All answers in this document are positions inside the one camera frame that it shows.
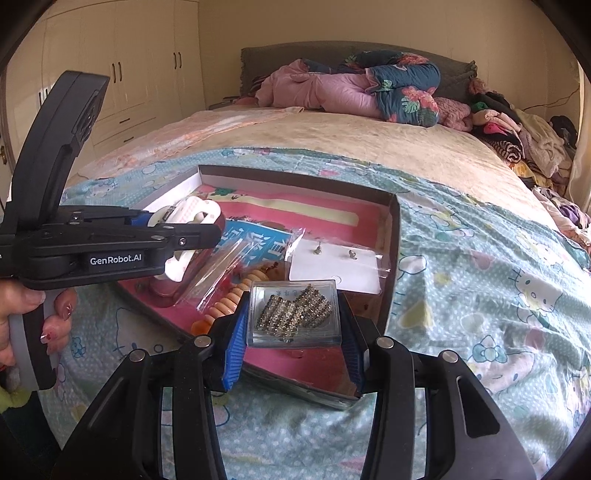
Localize white pearl claw clip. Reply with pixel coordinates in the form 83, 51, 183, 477
147, 195, 222, 283

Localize yellow rings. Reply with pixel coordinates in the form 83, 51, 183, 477
174, 234, 260, 309

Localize orange spiral hair clip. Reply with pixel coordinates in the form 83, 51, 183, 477
190, 269, 270, 336

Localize dark red hair clip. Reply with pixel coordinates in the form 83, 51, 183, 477
148, 249, 213, 307

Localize clear box of rhinestone clips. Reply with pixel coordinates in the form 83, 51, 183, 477
246, 280, 342, 349

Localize clear bag with earring card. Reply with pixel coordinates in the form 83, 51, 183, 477
284, 229, 391, 295

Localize pink dotted bow hair clip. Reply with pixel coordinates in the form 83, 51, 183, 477
249, 261, 287, 281

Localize person's left hand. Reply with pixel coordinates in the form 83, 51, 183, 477
0, 280, 77, 368

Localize pink floral sheet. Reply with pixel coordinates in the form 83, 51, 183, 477
77, 107, 304, 180

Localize dark shallow cardboard box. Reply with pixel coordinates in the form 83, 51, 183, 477
115, 164, 402, 411

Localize hello kitty teal blanket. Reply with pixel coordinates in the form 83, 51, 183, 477
62, 148, 590, 479

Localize cream built-in wardrobe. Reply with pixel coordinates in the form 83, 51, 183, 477
1, 0, 205, 191

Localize pink quilted jacket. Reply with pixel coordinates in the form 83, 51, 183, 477
256, 59, 381, 119

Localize beige bed sheet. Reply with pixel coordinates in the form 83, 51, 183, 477
68, 105, 562, 232

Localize pile of mixed clothes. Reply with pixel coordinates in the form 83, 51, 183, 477
435, 78, 590, 251

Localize beige curtain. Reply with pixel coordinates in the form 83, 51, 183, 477
567, 65, 591, 213

